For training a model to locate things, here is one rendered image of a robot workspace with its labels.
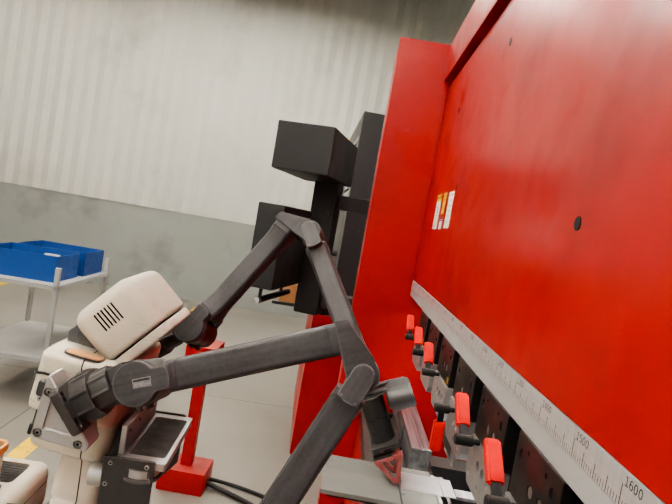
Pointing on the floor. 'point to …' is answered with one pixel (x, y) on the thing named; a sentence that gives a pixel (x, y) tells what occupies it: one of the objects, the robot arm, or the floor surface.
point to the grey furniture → (24, 334)
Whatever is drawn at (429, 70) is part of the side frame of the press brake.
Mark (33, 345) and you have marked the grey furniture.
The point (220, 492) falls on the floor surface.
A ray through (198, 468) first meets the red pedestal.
